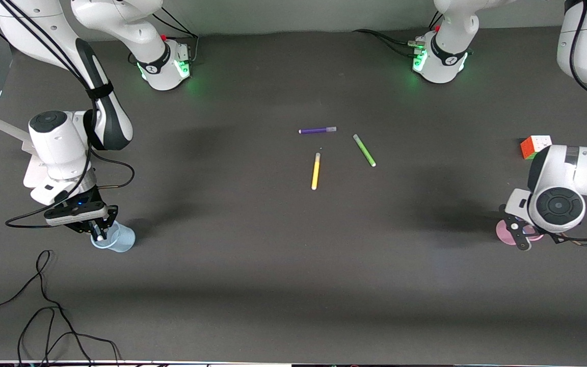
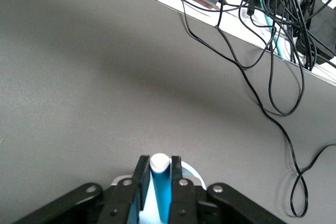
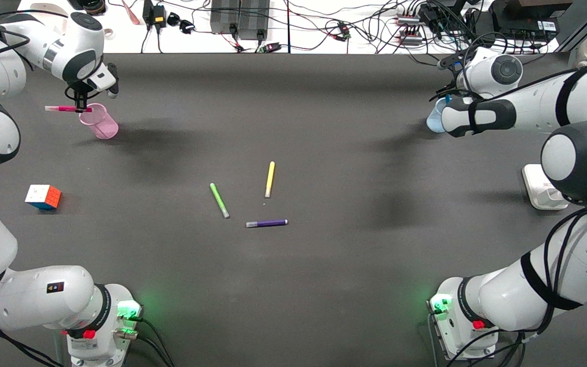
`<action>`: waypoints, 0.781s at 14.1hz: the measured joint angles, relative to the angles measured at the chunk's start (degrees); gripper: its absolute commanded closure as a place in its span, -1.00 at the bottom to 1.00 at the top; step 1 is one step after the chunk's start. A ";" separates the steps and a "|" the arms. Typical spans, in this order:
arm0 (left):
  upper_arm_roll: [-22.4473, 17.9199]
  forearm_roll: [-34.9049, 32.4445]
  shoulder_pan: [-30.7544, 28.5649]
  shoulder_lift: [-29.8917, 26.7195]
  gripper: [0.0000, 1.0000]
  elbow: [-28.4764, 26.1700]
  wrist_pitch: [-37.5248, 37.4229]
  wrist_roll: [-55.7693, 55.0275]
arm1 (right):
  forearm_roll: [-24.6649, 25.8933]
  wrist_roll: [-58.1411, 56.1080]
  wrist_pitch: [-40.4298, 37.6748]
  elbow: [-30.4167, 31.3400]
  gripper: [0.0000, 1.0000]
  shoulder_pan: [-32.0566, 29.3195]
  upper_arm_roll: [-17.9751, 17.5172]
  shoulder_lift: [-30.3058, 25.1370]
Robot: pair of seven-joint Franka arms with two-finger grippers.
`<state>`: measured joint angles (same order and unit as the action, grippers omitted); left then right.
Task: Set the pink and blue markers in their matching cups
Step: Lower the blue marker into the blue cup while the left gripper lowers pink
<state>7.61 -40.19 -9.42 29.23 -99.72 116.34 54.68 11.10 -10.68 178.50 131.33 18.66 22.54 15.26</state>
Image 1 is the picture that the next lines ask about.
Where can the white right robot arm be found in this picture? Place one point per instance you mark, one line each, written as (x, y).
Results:
(59, 142)

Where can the green marker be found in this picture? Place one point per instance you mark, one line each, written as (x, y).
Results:
(364, 150)

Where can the translucent blue plastic cup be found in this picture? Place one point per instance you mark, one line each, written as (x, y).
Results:
(123, 239)

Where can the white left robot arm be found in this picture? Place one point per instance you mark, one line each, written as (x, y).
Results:
(579, 173)

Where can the yellow marker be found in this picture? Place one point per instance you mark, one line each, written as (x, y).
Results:
(316, 173)

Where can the multicolour puzzle cube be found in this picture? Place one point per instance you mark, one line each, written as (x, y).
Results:
(537, 145)

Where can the purple marker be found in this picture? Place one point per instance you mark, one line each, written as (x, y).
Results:
(316, 130)

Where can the translucent pink plastic cup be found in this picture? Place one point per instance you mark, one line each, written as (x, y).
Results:
(502, 232)

